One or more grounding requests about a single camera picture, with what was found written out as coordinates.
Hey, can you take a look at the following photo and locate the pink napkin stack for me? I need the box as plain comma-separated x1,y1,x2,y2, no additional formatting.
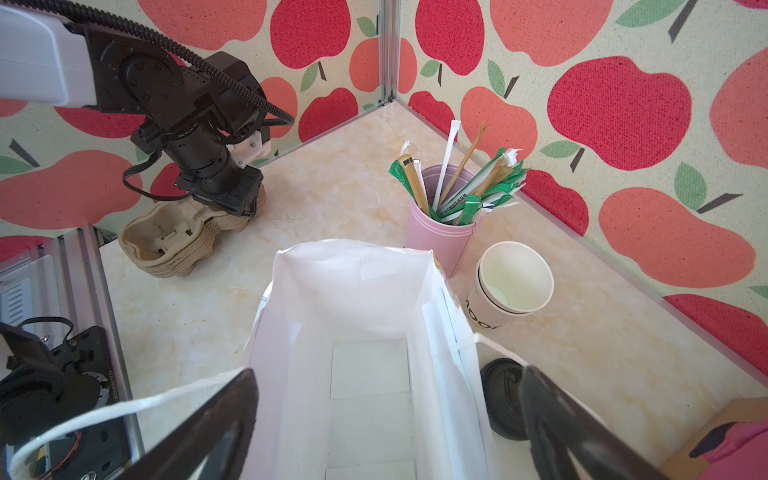
689,419,767,480

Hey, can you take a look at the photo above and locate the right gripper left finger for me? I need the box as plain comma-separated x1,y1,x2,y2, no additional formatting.
120,368,259,479

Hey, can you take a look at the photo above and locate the white patterned gift bag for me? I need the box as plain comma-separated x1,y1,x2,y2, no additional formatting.
10,240,502,479

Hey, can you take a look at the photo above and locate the stack of black lids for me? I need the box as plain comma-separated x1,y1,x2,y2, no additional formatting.
481,358,529,441

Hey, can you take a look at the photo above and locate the stack of white paper cups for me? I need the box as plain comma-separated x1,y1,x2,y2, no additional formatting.
465,241,555,330

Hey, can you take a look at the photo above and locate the left frame post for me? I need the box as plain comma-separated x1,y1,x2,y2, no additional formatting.
378,0,401,104

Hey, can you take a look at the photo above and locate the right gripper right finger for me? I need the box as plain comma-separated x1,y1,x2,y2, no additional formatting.
519,366,665,479

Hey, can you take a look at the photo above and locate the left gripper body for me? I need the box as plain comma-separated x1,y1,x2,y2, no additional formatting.
130,58,268,218

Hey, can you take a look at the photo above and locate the pink straw holder cup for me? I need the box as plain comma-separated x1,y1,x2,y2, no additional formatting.
405,165,476,278

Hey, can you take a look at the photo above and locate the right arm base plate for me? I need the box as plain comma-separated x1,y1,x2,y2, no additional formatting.
1,324,132,479

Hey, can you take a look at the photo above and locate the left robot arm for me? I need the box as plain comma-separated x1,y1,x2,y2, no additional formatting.
1,1,294,218

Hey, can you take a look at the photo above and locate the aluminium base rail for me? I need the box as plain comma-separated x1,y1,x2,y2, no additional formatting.
1,226,132,479

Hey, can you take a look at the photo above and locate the cardboard cup carrier stack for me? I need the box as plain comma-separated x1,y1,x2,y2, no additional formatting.
118,198,251,278

